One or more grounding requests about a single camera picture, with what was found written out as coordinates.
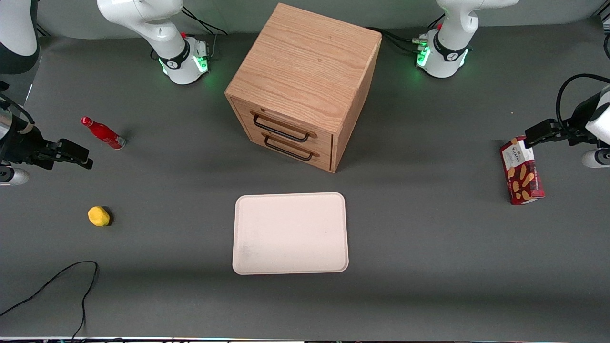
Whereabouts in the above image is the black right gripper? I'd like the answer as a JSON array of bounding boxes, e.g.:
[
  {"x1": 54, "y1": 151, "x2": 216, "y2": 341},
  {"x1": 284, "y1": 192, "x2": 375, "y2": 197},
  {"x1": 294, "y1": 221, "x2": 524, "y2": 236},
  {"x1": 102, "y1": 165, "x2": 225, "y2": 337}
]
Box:
[{"x1": 0, "y1": 121, "x2": 94, "y2": 171}]

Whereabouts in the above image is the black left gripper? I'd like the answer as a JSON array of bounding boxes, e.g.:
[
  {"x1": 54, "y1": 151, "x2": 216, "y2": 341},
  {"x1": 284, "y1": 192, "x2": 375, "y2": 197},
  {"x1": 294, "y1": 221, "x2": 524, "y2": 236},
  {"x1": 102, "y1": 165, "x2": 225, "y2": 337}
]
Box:
[{"x1": 523, "y1": 91, "x2": 602, "y2": 149}]

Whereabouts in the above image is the red coke bottle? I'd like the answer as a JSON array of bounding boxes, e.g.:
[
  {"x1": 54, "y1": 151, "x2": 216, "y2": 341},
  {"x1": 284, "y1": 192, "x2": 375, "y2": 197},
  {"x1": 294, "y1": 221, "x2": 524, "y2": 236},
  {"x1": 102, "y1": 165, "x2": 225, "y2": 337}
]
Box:
[{"x1": 80, "y1": 116, "x2": 127, "y2": 151}]

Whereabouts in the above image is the cream rectangular tray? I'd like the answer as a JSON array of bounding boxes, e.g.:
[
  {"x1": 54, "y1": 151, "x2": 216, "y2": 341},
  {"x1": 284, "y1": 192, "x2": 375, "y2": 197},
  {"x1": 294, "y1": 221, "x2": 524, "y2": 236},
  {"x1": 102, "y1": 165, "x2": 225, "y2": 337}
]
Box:
[{"x1": 232, "y1": 192, "x2": 349, "y2": 275}]

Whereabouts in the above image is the red shortbread cookie box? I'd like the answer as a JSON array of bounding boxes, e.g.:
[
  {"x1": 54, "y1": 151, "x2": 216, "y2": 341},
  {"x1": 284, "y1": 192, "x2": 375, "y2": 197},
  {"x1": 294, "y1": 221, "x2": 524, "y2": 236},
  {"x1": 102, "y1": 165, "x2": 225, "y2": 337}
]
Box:
[{"x1": 499, "y1": 136, "x2": 546, "y2": 206}]

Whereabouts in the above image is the yellow lemon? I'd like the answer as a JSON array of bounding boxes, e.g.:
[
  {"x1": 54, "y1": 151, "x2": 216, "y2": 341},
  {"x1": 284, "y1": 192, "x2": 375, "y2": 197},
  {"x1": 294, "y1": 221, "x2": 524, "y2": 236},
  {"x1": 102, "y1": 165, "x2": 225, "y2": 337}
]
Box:
[{"x1": 88, "y1": 206, "x2": 111, "y2": 227}]

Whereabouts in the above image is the wooden drawer front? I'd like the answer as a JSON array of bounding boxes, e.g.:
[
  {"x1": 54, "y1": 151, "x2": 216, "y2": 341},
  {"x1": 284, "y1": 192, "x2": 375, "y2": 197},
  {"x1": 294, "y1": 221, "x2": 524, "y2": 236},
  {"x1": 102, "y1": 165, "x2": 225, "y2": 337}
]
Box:
[
  {"x1": 235, "y1": 99, "x2": 334, "y2": 158},
  {"x1": 242, "y1": 122, "x2": 333, "y2": 172}
]

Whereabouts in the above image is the wooden drawer cabinet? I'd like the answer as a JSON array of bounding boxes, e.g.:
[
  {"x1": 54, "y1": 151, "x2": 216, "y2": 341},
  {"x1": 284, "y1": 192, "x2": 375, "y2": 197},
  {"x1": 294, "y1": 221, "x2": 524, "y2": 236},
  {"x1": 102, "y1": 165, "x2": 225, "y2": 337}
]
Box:
[{"x1": 224, "y1": 2, "x2": 383, "y2": 173}]

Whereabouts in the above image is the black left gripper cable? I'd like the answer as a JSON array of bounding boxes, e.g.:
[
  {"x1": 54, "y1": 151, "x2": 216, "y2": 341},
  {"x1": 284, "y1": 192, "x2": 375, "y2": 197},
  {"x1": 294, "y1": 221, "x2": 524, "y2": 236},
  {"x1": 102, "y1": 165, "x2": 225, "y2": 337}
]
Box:
[{"x1": 555, "y1": 73, "x2": 610, "y2": 135}]

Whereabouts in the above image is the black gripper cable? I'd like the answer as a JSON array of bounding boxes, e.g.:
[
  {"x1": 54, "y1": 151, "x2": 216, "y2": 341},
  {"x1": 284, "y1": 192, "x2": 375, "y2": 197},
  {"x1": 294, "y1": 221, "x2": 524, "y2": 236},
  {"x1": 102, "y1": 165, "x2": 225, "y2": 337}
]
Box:
[
  {"x1": 0, "y1": 93, "x2": 36, "y2": 135},
  {"x1": 555, "y1": 73, "x2": 610, "y2": 135}
]

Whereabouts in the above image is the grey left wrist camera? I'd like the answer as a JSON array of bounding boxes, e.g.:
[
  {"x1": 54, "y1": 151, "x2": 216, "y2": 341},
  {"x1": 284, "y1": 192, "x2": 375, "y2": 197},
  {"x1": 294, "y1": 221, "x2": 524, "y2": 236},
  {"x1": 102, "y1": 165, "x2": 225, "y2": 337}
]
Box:
[{"x1": 581, "y1": 148, "x2": 610, "y2": 169}]

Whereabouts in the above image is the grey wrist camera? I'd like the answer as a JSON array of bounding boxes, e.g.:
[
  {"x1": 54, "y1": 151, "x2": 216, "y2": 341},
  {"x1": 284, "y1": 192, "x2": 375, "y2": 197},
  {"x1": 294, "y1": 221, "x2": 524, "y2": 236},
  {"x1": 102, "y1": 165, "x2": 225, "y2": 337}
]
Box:
[
  {"x1": 0, "y1": 166, "x2": 30, "y2": 186},
  {"x1": 581, "y1": 148, "x2": 610, "y2": 169}
]

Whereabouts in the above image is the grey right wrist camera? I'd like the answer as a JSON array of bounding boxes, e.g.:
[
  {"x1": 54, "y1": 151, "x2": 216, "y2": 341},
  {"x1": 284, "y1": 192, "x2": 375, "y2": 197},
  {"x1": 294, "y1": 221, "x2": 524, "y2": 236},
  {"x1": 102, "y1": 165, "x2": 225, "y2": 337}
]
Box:
[{"x1": 0, "y1": 166, "x2": 30, "y2": 186}]

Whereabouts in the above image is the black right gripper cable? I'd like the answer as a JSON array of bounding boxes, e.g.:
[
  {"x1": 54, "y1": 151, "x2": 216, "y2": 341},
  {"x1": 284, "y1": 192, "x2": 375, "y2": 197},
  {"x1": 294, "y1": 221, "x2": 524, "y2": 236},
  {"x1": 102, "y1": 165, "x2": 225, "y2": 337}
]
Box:
[{"x1": 0, "y1": 93, "x2": 36, "y2": 135}]

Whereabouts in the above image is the thin black table cable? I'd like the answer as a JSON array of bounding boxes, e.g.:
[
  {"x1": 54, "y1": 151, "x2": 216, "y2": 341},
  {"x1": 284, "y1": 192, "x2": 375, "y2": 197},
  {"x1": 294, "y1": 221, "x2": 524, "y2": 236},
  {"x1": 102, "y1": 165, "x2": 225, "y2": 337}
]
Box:
[{"x1": 0, "y1": 261, "x2": 100, "y2": 341}]

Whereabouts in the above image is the black left arm base cable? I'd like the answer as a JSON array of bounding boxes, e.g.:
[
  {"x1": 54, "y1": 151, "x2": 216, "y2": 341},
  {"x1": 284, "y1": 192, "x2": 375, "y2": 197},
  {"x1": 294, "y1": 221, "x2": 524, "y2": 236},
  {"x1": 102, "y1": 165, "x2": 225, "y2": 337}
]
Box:
[{"x1": 366, "y1": 18, "x2": 446, "y2": 56}]

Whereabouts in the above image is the black arm base cable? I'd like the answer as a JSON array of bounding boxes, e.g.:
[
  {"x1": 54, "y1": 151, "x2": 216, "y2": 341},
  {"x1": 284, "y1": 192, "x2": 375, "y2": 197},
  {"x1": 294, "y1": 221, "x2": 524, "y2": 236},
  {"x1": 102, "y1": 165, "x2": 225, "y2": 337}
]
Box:
[
  {"x1": 366, "y1": 18, "x2": 446, "y2": 56},
  {"x1": 181, "y1": 6, "x2": 229, "y2": 59}
]

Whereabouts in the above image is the black right arm base cable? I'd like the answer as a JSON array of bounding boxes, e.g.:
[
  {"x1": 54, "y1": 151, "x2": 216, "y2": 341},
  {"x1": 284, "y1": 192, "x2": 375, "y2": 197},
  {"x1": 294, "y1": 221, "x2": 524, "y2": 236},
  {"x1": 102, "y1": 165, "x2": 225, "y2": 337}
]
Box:
[{"x1": 181, "y1": 6, "x2": 229, "y2": 59}]

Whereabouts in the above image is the black metal drawer handle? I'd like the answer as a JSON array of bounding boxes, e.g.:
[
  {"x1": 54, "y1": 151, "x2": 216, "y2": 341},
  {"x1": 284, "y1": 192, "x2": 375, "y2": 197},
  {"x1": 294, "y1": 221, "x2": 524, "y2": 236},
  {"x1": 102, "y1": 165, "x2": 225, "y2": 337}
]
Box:
[
  {"x1": 262, "y1": 132, "x2": 320, "y2": 161},
  {"x1": 251, "y1": 111, "x2": 318, "y2": 143}
]

